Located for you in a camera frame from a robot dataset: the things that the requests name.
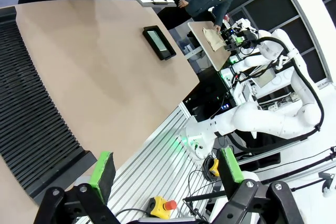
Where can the left gripper black green left finger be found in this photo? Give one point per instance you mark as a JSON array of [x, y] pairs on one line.
[[102, 174]]

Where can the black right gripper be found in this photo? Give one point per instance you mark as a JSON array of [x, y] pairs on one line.
[[245, 35]]

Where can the left gripper black green right finger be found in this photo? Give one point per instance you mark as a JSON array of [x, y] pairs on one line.
[[231, 166]]

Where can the green PCB board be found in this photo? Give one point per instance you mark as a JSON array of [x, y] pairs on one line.
[[157, 41]]

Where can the black conduit on right arm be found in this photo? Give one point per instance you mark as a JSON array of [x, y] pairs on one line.
[[319, 103]]

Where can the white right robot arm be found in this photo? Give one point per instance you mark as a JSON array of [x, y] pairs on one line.
[[275, 121]]

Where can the black slotted PCB rack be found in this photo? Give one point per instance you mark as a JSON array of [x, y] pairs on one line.
[[26, 103]]

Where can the yellow control pendant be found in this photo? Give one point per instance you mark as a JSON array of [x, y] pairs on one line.
[[214, 167]]

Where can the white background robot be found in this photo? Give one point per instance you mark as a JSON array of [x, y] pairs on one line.
[[252, 62]]

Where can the brown side table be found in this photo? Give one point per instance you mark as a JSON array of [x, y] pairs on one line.
[[218, 57]]

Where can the yellow emergency stop button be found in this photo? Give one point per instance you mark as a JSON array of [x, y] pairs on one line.
[[160, 207]]

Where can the black tripod stand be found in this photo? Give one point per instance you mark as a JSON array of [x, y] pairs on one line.
[[302, 161]]

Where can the black computer tower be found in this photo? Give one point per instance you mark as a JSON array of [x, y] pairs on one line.
[[207, 95]]

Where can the black plastic tray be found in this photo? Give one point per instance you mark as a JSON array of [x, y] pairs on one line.
[[172, 54]]

